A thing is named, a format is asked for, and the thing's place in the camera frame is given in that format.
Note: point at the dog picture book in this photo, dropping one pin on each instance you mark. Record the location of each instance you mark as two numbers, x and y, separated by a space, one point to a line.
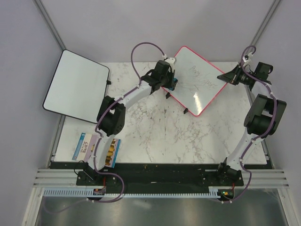
85 149

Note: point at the pink framed whiteboard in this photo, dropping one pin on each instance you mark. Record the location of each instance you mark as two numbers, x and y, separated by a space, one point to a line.
197 83

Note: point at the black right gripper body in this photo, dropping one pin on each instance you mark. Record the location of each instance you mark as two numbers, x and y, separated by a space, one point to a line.
243 77

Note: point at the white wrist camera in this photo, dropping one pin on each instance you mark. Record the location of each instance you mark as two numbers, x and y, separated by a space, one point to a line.
247 59
170 60

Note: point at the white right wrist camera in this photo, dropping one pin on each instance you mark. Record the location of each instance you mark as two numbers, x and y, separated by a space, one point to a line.
247 59

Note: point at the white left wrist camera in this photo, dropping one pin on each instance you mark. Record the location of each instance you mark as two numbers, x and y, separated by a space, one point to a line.
170 60

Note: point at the light blue cable duct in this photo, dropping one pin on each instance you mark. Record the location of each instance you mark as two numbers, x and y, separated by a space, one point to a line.
94 193

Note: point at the blue bone-shaped eraser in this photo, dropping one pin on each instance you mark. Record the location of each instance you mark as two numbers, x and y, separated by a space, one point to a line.
173 84

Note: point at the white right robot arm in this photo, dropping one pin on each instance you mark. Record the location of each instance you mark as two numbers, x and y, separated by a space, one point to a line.
261 121

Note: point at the black framed whiteboard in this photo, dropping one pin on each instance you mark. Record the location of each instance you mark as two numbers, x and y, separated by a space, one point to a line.
77 88

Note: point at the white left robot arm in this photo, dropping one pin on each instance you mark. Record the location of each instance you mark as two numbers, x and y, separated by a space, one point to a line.
112 113

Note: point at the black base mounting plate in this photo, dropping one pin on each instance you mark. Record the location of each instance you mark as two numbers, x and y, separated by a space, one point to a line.
155 177

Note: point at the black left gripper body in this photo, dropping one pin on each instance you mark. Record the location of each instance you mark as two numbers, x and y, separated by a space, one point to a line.
167 81

